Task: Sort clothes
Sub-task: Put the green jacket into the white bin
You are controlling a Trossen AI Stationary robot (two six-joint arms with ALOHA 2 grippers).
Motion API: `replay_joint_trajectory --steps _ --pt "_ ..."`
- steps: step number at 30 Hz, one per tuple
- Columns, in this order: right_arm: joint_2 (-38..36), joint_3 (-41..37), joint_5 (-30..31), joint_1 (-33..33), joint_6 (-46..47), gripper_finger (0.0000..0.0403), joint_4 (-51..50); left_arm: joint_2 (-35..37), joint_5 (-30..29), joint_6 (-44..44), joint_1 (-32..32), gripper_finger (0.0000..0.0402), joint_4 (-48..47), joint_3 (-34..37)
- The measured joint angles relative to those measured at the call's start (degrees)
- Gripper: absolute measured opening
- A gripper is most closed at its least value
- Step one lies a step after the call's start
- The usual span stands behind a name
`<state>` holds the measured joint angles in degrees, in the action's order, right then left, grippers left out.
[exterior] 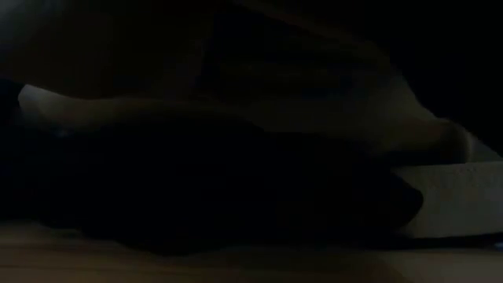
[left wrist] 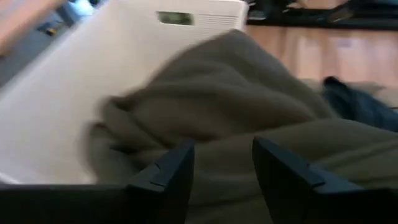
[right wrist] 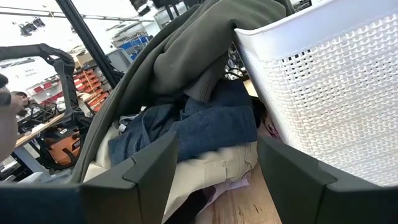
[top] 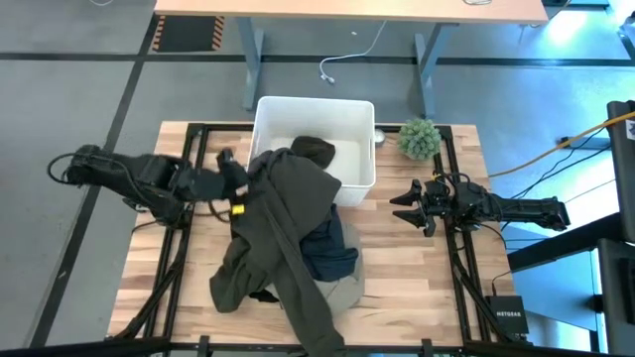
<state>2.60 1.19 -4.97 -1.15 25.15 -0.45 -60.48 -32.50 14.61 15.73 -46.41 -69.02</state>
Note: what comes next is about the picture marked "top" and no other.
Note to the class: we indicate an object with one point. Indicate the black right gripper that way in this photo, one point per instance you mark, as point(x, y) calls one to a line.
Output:
point(439, 202)

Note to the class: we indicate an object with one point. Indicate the small round silver object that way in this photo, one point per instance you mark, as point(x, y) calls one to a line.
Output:
point(380, 137)

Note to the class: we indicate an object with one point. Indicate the beige grey garment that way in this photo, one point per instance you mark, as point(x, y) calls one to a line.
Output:
point(343, 293)

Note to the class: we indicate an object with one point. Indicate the dark brown knit garment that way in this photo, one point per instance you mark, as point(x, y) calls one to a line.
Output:
point(312, 150)

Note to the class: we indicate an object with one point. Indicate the navy blue garment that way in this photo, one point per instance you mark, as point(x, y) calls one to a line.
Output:
point(325, 250)

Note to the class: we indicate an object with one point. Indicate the black equipment rack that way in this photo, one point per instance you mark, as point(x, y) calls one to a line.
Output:
point(622, 208)

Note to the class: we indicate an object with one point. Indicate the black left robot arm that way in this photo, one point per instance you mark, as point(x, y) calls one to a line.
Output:
point(129, 173)

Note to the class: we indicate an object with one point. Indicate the black Netgear router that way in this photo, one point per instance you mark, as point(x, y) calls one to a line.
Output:
point(507, 315)

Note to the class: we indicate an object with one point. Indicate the green artificial plant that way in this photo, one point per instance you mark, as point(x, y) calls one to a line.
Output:
point(419, 139)

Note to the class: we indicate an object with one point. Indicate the light wooden desk top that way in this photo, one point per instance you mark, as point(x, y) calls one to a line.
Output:
point(347, 9)

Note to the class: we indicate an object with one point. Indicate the hazard striped floor hatch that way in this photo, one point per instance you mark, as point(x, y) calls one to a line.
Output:
point(187, 34)

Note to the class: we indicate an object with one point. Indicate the grey desk leg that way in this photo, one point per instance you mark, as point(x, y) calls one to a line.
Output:
point(427, 69)
point(250, 64)

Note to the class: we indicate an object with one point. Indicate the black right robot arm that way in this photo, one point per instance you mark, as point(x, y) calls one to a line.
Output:
point(526, 208)

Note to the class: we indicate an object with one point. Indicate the yellow tag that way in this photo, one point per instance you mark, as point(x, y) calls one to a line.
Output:
point(238, 209)

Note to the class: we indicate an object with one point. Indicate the dark olive jacket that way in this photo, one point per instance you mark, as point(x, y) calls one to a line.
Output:
point(280, 208)

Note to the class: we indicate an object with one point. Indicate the white plastic bin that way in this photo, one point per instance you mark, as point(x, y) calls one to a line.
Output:
point(317, 116)

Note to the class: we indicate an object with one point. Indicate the black diagonal beam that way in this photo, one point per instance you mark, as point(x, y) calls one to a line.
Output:
point(560, 245)

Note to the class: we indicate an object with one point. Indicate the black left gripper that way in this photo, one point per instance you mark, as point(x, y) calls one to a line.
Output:
point(218, 181)

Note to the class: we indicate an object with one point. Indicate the black metal table frame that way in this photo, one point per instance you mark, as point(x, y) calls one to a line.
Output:
point(461, 277)

